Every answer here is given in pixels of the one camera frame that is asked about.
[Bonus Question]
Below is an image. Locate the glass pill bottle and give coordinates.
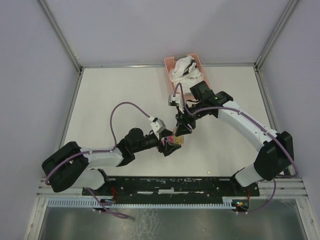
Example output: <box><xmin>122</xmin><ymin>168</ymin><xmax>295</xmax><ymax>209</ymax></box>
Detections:
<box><xmin>172</xmin><ymin>127</ymin><xmax>184</xmax><ymax>146</ymax></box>

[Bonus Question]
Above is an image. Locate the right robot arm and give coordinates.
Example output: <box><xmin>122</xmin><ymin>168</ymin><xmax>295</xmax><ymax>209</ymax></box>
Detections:
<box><xmin>168</xmin><ymin>81</ymin><xmax>297</xmax><ymax>196</ymax></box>

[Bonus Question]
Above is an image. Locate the pink pill organizer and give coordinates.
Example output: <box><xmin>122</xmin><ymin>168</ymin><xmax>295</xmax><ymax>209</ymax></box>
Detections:
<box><xmin>162</xmin><ymin>135</ymin><xmax>176</xmax><ymax>149</ymax></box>

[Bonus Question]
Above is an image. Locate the white cloth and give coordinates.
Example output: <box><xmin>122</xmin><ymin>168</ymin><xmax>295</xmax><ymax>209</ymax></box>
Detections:
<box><xmin>169</xmin><ymin>55</ymin><xmax>204</xmax><ymax>88</ymax></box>

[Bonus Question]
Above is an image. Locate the purple cable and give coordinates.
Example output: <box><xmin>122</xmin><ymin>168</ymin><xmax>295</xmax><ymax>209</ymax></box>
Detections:
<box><xmin>44</xmin><ymin>101</ymin><xmax>157</xmax><ymax>220</ymax></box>
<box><xmin>173</xmin><ymin>82</ymin><xmax>300</xmax><ymax>215</ymax></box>

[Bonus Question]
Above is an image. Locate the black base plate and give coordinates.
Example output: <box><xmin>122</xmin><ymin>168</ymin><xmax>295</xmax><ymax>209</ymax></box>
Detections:
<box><xmin>92</xmin><ymin>176</ymin><xmax>260</xmax><ymax>204</ymax></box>

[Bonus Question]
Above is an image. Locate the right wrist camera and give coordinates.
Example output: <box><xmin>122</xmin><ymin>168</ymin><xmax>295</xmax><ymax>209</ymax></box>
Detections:
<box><xmin>168</xmin><ymin>93</ymin><xmax>185</xmax><ymax>113</ymax></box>

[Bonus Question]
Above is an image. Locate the white cable duct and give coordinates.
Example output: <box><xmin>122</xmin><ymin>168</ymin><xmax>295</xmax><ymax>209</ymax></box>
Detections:
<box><xmin>47</xmin><ymin>196</ymin><xmax>236</xmax><ymax>210</ymax></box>

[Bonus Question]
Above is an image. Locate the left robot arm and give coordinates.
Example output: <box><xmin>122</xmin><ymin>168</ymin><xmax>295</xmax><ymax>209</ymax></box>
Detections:
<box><xmin>41</xmin><ymin>128</ymin><xmax>182</xmax><ymax>195</ymax></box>

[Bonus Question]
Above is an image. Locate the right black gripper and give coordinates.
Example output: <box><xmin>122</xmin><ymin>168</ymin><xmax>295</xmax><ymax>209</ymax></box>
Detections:
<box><xmin>175</xmin><ymin>101</ymin><xmax>206</xmax><ymax>137</ymax></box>

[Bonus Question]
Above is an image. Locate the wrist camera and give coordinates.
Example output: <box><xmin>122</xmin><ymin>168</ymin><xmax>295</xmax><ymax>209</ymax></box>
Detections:
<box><xmin>168</xmin><ymin>93</ymin><xmax>185</xmax><ymax>113</ymax></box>
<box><xmin>149</xmin><ymin>116</ymin><xmax>166</xmax><ymax>136</ymax></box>

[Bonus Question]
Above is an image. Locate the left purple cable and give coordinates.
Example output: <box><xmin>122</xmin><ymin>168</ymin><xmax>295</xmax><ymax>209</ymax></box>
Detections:
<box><xmin>44</xmin><ymin>101</ymin><xmax>157</xmax><ymax>220</ymax></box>

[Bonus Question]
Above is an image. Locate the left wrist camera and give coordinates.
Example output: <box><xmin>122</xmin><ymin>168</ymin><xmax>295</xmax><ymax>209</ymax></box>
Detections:
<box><xmin>149</xmin><ymin>116</ymin><xmax>166</xmax><ymax>136</ymax></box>

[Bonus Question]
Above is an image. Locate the pink plastic basket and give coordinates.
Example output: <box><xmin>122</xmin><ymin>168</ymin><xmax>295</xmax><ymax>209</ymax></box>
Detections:
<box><xmin>164</xmin><ymin>53</ymin><xmax>210</xmax><ymax>99</ymax></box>

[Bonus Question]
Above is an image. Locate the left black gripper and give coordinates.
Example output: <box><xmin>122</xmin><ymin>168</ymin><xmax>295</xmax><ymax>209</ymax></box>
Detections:
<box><xmin>132</xmin><ymin>128</ymin><xmax>181</xmax><ymax>156</ymax></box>

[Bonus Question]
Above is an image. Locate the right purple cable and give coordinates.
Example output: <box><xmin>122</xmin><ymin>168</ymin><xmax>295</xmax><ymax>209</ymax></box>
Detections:
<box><xmin>173</xmin><ymin>82</ymin><xmax>300</xmax><ymax>215</ymax></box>

